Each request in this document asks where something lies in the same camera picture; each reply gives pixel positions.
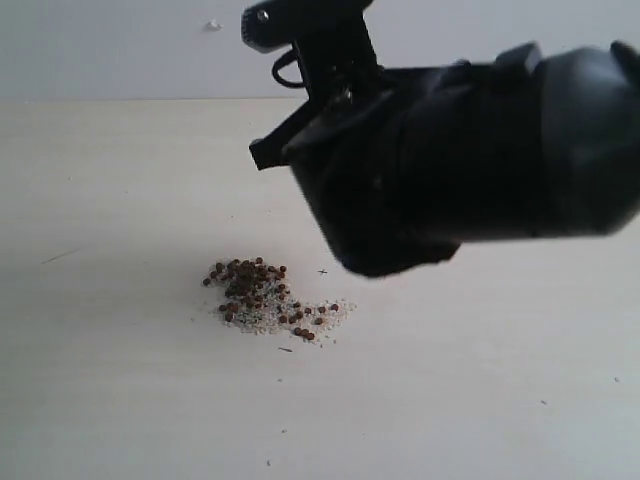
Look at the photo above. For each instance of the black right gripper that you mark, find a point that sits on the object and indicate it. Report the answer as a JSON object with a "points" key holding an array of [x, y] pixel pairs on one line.
{"points": [[386, 166]]}

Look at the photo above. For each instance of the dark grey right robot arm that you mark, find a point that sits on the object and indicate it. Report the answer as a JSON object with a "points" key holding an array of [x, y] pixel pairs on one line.
{"points": [[558, 142]]}

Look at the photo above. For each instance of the brown beans and crumbs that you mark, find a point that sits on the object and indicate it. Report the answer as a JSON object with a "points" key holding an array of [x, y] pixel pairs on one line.
{"points": [[255, 297]]}

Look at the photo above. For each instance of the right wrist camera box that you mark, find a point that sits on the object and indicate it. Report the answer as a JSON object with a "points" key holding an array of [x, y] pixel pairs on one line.
{"points": [[331, 50]]}

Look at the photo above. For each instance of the small white wall hook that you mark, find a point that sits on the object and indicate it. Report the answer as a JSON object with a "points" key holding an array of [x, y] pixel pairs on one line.
{"points": [[213, 26]]}

